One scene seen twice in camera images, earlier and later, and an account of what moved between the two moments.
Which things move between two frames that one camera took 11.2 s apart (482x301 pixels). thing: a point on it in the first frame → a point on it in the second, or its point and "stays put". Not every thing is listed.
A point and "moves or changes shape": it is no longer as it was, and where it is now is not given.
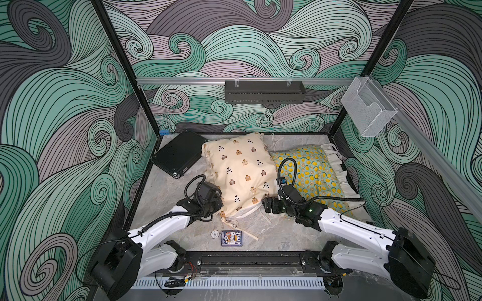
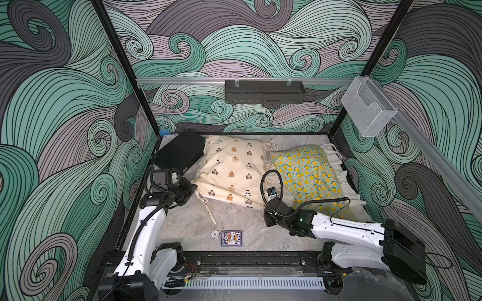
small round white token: [214, 234] stays put
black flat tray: [180, 153] stays put
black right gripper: [267, 205] → [267, 217]
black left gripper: [218, 204] → [187, 187]
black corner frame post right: [371, 64] stays put
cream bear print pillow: [245, 169] moves or changes shape
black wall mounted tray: [264, 91] stays put
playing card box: [231, 238] stays put
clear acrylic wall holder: [368, 106] stays put
